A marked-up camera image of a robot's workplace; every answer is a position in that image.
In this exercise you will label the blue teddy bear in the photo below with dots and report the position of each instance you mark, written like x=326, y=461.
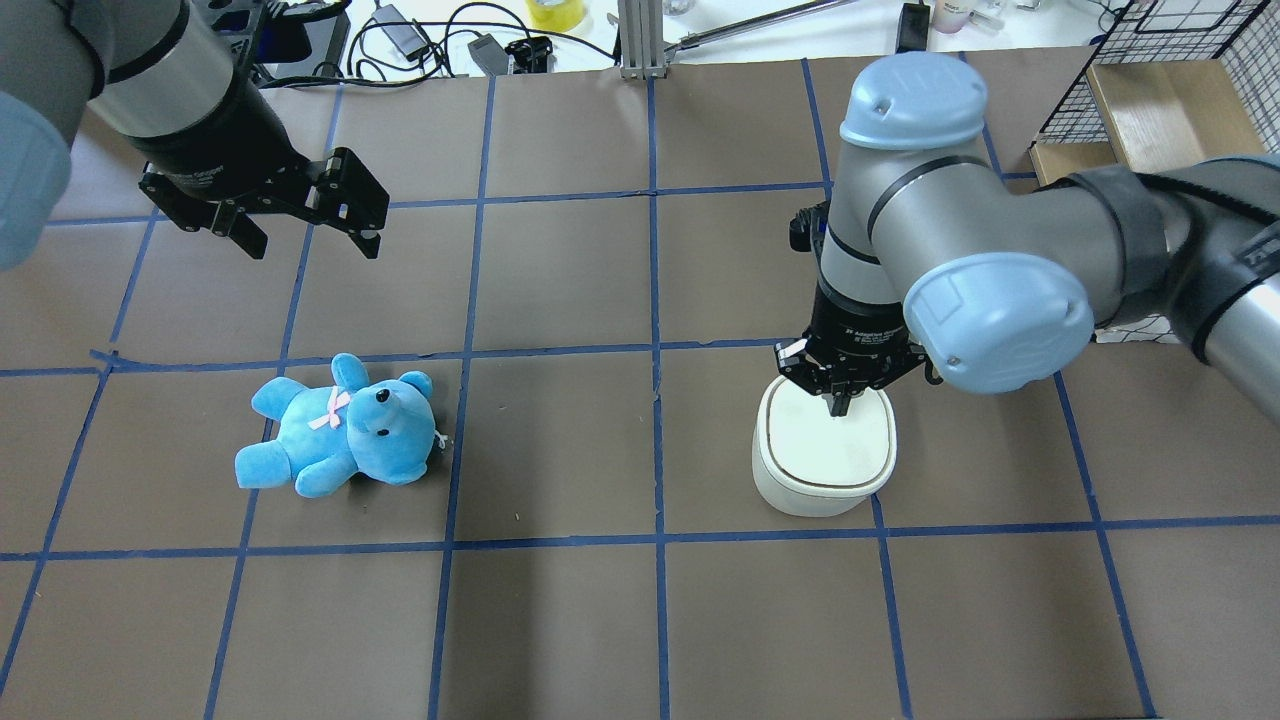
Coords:
x=384, y=430

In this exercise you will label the yellow tape roll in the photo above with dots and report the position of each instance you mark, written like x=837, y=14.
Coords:
x=558, y=16

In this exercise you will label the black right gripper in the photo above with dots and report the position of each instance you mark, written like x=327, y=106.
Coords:
x=857, y=327

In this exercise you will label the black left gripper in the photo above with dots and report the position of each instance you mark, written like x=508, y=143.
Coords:
x=222, y=135

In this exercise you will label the white lidded trash can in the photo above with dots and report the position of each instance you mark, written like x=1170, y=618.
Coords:
x=810, y=464

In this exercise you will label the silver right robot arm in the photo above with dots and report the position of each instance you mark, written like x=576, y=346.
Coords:
x=925, y=258

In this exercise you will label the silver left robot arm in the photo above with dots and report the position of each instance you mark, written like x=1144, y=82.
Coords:
x=174, y=238

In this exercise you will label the aluminium frame post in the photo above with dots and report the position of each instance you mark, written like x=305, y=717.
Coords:
x=640, y=32

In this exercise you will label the wire basket wooden box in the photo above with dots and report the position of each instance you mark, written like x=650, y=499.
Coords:
x=1169, y=83

